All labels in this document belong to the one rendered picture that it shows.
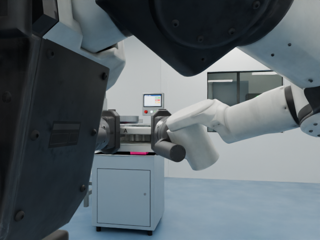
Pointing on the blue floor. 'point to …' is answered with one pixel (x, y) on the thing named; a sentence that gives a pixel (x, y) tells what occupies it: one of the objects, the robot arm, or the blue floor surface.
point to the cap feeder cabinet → (127, 191)
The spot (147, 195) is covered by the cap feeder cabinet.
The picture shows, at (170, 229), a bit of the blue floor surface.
